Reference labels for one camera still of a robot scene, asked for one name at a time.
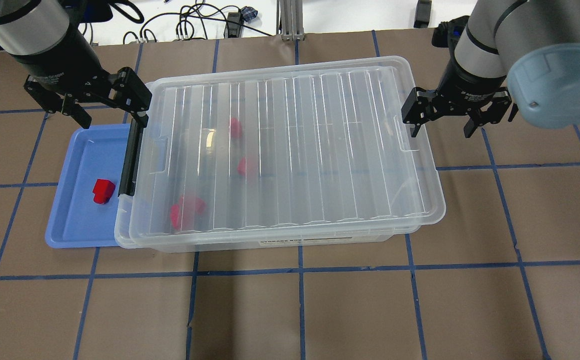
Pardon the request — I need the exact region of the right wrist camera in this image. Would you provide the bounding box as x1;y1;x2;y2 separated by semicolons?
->
431;15;469;49

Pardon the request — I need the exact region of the clear plastic box lid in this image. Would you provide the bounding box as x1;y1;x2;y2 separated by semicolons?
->
129;55;446;238

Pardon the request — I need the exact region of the clear plastic storage box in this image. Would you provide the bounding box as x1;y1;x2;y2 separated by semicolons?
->
114;186;447;253

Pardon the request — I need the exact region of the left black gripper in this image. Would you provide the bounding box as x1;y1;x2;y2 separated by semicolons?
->
20;55;152;129

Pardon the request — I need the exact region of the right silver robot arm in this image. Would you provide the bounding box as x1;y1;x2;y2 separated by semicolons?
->
402;0;580;138

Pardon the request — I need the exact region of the red block in box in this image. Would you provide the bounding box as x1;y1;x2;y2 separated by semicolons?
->
177;194;207;217
229;117;243;139
237;157;258;179
169;203;182;231

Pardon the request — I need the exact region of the blue plastic tray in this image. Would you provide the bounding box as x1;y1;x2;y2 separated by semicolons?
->
45;124;130;249

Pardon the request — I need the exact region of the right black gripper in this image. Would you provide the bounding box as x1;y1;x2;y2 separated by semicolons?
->
402;60;518;139

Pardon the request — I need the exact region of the aluminium frame post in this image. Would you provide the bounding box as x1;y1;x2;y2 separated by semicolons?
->
277;0;305;42

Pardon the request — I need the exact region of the red block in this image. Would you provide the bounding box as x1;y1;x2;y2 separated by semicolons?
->
92;178;116;205
237;157;258;179
177;194;207;217
169;203;182;231
229;117;243;139

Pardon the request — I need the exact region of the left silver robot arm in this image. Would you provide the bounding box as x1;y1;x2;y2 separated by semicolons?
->
0;0;152;129

